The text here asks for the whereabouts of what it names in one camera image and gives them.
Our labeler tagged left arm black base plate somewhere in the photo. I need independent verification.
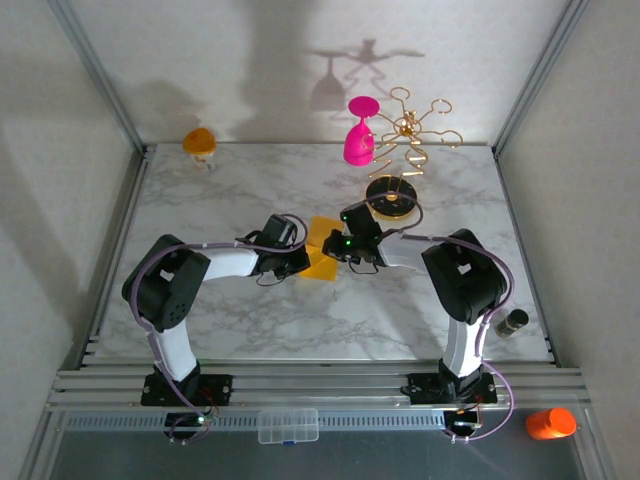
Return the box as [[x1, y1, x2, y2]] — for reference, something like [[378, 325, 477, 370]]
[[140, 373, 234, 407]]

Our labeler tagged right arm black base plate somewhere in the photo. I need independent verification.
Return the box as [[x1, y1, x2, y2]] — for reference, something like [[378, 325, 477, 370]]
[[405, 372, 499, 406]]

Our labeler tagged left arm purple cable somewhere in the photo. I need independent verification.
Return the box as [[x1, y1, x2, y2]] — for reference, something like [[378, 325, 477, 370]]
[[130, 213, 310, 446]]

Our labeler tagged aluminium rail beam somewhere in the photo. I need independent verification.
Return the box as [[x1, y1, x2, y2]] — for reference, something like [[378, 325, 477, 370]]
[[47, 367, 591, 414]]

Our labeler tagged grey slotted cable duct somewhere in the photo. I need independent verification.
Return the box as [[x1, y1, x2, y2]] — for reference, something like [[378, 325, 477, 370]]
[[64, 410, 449, 432]]

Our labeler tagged clear plastic organizer box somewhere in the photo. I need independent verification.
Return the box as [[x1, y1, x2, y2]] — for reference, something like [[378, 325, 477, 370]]
[[257, 407, 320, 445]]

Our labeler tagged black cable hub with LED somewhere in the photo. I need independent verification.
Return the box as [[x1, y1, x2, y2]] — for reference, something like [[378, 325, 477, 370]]
[[443, 405, 485, 442]]

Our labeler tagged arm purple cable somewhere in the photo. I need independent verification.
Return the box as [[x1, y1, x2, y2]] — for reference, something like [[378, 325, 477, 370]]
[[130, 213, 310, 446], [359, 192, 516, 444]]

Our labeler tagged small black gold bottle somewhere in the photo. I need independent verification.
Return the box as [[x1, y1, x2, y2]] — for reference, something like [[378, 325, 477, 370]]
[[495, 308, 530, 339]]

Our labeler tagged gold wire glass rack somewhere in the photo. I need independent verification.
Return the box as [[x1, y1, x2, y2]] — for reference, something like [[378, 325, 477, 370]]
[[366, 86, 464, 221]]

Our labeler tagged pink wine glass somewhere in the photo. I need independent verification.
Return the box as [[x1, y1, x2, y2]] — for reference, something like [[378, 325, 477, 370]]
[[342, 97, 381, 166]]

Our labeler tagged aluminium corner post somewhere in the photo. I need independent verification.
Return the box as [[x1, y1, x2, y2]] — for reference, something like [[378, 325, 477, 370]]
[[47, 0, 146, 156], [492, 0, 584, 159]]

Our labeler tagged aluminium side rail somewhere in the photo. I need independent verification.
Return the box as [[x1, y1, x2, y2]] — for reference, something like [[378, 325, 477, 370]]
[[492, 147, 560, 369], [74, 144, 151, 371]]

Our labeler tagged white cup with orange lid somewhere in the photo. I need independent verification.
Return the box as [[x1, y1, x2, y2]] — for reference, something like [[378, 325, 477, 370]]
[[181, 127, 218, 171]]

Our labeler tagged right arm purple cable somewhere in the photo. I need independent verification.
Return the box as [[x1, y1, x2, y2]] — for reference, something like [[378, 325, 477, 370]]
[[359, 192, 516, 444]]

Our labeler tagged orange plastic cup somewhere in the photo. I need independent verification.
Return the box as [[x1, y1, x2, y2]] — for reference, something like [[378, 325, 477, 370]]
[[524, 407, 578, 441]]

